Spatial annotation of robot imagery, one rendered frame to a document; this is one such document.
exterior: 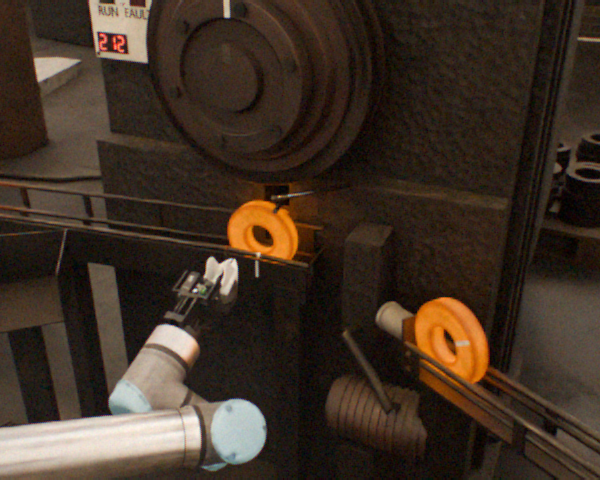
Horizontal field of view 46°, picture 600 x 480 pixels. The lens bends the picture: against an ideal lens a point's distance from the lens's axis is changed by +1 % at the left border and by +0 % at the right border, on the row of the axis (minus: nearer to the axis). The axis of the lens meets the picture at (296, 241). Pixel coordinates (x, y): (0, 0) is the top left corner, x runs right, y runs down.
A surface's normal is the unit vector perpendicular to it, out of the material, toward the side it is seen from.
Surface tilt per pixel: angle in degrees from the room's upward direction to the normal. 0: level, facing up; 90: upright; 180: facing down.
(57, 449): 41
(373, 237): 0
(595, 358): 0
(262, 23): 90
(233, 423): 53
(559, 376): 0
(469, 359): 90
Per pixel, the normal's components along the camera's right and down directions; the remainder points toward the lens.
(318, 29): 0.51, -0.08
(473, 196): 0.00, -0.88
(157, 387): 0.52, -0.37
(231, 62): -0.40, 0.44
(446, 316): -0.86, 0.24
